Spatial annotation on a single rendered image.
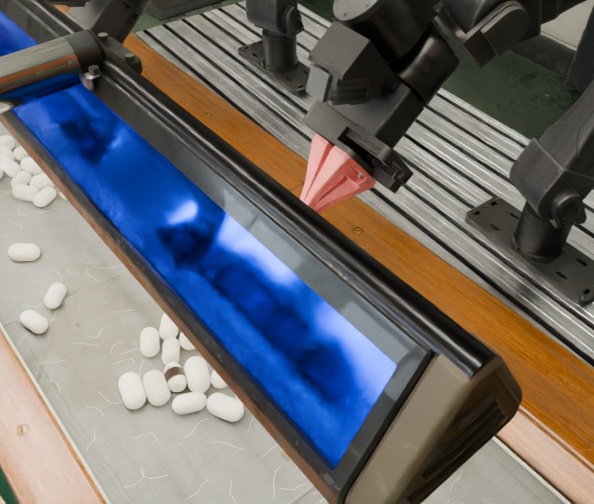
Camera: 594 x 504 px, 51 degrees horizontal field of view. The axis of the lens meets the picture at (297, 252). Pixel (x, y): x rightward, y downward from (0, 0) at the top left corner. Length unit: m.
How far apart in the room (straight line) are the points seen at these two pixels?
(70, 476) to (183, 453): 0.09
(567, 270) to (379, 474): 0.68
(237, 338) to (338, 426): 0.05
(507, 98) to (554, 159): 1.80
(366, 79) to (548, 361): 0.32
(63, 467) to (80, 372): 0.11
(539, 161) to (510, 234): 0.14
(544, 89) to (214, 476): 2.29
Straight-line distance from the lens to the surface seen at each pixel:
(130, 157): 0.30
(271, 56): 1.19
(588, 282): 0.86
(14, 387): 0.64
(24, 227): 0.83
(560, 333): 0.80
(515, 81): 2.68
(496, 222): 0.90
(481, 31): 0.58
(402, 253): 0.70
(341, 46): 0.52
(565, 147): 0.77
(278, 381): 0.23
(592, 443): 0.61
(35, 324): 0.69
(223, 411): 0.58
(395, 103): 0.56
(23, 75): 0.31
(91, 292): 0.72
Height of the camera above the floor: 1.26
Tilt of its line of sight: 45 degrees down
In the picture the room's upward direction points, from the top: straight up
